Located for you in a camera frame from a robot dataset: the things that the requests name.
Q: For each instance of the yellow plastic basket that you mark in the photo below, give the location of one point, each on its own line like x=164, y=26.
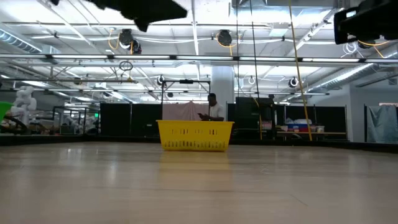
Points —
x=168, y=132

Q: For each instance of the long ceiling light bar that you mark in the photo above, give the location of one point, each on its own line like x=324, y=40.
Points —
x=140, y=57

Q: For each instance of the white square pillar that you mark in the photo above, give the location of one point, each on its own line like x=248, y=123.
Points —
x=223, y=82

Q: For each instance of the grey hanging cloth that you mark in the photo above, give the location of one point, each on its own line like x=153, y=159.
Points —
x=382, y=124

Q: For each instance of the pink hanging cloth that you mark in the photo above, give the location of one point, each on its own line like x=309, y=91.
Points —
x=183, y=112

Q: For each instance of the black partition panel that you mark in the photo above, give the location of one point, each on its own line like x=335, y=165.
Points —
x=248, y=119
x=124, y=119

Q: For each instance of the person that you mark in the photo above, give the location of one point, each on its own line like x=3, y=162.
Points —
x=216, y=110

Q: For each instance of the table with storage bins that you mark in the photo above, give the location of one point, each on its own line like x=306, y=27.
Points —
x=298, y=126

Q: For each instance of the white humanoid robot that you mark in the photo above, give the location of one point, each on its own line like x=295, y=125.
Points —
x=24, y=102

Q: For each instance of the green board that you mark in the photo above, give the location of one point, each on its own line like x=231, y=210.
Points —
x=4, y=112

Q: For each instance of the black metal rig frame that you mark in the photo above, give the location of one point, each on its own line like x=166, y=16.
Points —
x=186, y=81

